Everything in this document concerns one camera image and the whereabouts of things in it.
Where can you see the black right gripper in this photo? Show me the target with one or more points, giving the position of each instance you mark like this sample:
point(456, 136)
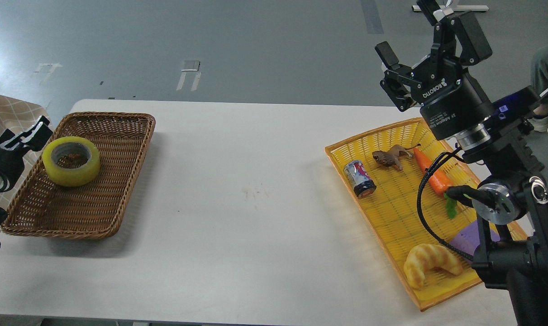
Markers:
point(452, 100)

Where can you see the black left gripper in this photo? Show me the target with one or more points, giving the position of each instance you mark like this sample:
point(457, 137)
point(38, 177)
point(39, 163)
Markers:
point(12, 147)

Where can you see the yellow tape roll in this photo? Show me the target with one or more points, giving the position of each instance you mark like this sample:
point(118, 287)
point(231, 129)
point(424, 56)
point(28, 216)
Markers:
point(71, 177)

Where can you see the yellow plastic basket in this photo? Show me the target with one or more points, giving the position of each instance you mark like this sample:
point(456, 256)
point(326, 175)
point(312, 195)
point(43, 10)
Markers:
point(391, 209)

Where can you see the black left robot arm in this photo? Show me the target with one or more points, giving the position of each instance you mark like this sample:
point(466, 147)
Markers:
point(13, 148)

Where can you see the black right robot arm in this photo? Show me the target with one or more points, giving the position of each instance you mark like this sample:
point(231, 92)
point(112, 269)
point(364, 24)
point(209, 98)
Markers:
point(512, 203)

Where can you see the beige checkered cloth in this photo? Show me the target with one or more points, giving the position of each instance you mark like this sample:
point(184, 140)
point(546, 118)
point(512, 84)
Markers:
point(17, 115)

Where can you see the white metal stand base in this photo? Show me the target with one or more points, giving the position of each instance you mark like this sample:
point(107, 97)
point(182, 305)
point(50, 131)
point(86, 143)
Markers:
point(473, 7)

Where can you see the brown toy lion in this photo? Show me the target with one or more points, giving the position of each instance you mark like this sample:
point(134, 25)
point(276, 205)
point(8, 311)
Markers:
point(390, 158)

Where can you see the person leg green trousers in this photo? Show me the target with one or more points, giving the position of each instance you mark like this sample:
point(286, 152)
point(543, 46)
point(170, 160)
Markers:
point(539, 80)

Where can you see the orange toy carrot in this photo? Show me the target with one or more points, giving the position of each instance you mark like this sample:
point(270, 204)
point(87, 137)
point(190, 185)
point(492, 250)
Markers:
point(439, 182)

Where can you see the white sneaker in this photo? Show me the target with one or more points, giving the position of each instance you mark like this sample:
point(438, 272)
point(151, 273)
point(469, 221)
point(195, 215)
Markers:
point(539, 123)

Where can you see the small drink can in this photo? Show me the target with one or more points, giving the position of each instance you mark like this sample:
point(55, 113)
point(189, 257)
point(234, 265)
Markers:
point(358, 178)

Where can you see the purple sponge block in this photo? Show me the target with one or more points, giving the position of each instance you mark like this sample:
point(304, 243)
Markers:
point(467, 239)

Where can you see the toy croissant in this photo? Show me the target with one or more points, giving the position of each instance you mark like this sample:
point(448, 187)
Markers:
point(424, 257)

